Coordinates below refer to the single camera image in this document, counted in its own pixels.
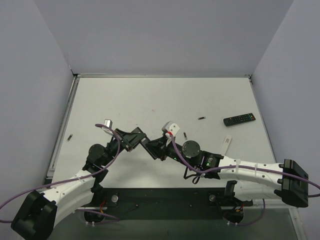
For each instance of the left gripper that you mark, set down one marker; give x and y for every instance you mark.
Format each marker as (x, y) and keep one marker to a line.
(124, 141)

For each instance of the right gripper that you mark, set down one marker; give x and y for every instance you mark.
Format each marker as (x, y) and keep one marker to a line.
(159, 149)

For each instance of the slim black remote control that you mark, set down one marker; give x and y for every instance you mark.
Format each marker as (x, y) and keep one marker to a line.
(143, 141)

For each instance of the white remote control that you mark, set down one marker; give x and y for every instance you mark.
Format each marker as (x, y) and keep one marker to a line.
(225, 145)

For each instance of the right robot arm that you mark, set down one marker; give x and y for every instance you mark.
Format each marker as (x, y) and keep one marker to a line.
(246, 180)

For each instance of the wide black remote control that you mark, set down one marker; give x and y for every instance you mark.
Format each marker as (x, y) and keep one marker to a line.
(239, 119)

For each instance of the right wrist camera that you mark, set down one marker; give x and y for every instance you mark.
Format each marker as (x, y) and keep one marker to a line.
(170, 128)

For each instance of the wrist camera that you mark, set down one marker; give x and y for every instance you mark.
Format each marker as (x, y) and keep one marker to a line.
(107, 126)
(170, 128)

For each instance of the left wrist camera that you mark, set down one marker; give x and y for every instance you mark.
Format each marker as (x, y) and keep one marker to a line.
(107, 126)

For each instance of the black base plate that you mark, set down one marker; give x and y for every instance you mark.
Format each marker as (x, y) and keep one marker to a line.
(165, 203)

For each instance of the aluminium frame rail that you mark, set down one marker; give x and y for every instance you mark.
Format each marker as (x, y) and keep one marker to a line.
(275, 202)

